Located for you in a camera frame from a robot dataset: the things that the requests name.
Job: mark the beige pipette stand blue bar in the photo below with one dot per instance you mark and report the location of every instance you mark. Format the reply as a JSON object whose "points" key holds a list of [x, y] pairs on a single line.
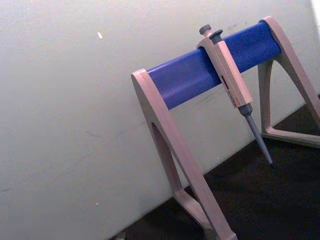
{"points": [[190, 75]]}

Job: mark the beige pipette with grey tip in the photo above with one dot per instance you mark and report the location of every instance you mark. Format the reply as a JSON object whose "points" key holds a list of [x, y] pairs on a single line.
{"points": [[231, 75]]}

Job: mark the black table cloth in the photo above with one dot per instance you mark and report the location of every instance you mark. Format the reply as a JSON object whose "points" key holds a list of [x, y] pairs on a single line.
{"points": [[262, 200]]}

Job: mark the plain pale wall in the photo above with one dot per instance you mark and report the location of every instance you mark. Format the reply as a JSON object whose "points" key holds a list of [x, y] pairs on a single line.
{"points": [[75, 100]]}

